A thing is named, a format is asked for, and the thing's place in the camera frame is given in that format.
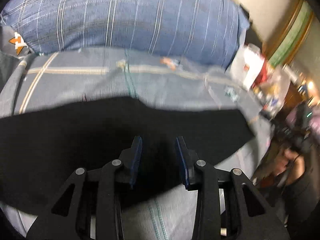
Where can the person's right hand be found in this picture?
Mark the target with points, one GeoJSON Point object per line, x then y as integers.
{"type": "Point", "coordinates": [291, 162]}

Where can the person's right forearm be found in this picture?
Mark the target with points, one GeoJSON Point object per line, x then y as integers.
{"type": "Point", "coordinates": [305, 200]}

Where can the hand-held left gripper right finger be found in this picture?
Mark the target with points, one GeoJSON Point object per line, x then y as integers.
{"type": "Point", "coordinates": [181, 160]}

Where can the white paper bag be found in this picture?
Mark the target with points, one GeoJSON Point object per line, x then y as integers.
{"type": "Point", "coordinates": [246, 65]}

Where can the black pants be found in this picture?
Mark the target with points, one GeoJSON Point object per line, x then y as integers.
{"type": "Point", "coordinates": [62, 142]}

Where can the grey star-printed blanket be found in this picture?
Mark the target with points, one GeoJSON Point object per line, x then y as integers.
{"type": "Point", "coordinates": [162, 85]}

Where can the blue plaid pillow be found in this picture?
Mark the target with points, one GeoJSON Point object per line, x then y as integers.
{"type": "Point", "coordinates": [137, 17]}

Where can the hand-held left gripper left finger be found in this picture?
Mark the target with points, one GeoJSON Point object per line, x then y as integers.
{"type": "Point", "coordinates": [136, 160]}

